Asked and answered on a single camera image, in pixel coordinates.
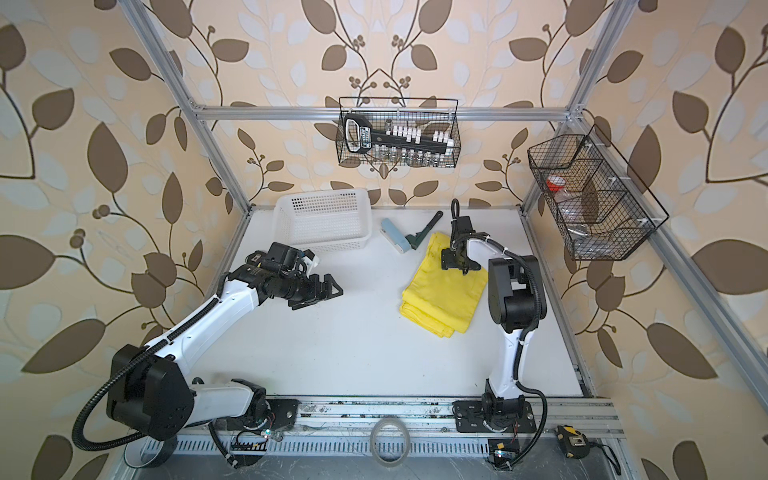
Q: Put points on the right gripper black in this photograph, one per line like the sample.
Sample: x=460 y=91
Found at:
x=448 y=261

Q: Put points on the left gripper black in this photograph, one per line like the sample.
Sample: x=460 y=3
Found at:
x=314 y=293

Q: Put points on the yellow trousers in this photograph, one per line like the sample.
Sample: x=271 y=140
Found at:
x=442 y=301

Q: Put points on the white plastic basket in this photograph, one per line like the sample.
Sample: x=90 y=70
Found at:
x=324 y=221

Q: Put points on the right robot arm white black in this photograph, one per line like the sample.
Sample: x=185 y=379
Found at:
x=517 y=303

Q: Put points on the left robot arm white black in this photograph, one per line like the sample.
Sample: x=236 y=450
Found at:
x=151 y=389

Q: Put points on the green pipe wrench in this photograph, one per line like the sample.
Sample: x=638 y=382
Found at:
x=415 y=240

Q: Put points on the clear tape roll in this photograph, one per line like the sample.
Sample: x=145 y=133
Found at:
x=390 y=442

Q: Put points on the black tape roll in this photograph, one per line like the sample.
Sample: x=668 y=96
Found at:
x=149 y=453

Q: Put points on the red item in wire basket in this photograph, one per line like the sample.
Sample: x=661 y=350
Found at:
x=555 y=184

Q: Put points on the black wire basket back wall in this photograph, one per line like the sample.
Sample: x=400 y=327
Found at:
x=431 y=113

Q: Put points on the black wire basket wall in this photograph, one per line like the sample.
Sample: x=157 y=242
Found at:
x=607 y=210
x=431 y=113

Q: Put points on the black socket set rail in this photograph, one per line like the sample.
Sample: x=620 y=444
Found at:
x=360 y=135

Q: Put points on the black wire basket right wall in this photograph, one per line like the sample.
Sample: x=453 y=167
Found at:
x=607 y=210

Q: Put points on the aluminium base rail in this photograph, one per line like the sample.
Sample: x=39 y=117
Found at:
x=341 y=426

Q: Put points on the black yellow device on rail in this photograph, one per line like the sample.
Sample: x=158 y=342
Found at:
x=573 y=444

